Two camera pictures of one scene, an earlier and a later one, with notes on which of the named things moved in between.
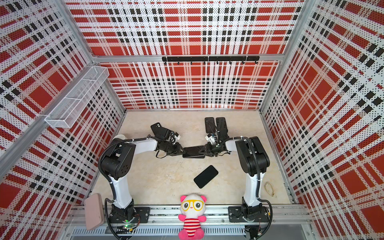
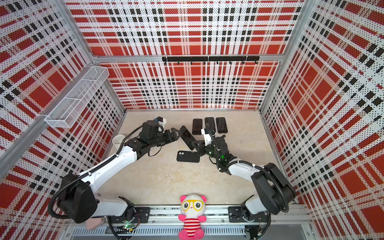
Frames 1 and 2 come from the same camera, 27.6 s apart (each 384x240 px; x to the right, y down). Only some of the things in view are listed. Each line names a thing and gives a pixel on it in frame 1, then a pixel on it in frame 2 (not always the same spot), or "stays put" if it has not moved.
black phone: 206,176 to 187,137
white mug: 120,136 stays put
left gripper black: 177,151 to 173,137
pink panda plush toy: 193,209 stays put
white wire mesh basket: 67,112 stays put
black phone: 210,125 stays put
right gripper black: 208,150 to 201,149
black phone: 222,126 stays put
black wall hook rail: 229,59 stays put
